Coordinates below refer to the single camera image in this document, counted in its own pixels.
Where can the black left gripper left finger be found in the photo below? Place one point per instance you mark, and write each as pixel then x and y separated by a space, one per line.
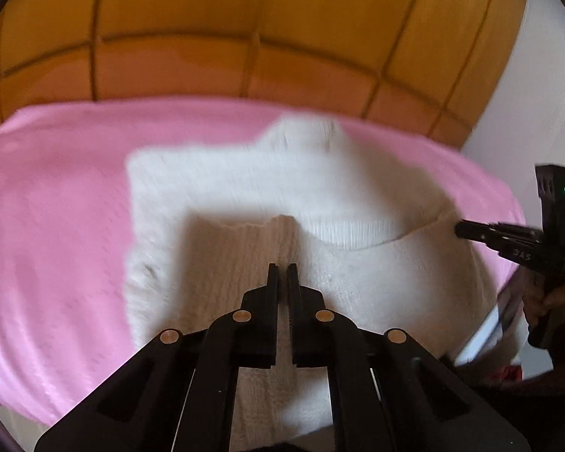
pixel 178 392

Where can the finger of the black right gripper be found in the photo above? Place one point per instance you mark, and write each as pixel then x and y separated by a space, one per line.
pixel 485 233

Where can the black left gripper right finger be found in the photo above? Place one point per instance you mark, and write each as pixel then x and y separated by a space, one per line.
pixel 387 393

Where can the white knitted sweater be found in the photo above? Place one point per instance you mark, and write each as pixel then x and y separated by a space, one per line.
pixel 373 234

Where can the person's right hand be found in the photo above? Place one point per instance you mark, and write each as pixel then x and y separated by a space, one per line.
pixel 538 304

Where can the pink bedspread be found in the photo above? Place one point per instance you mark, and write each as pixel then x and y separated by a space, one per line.
pixel 66 226

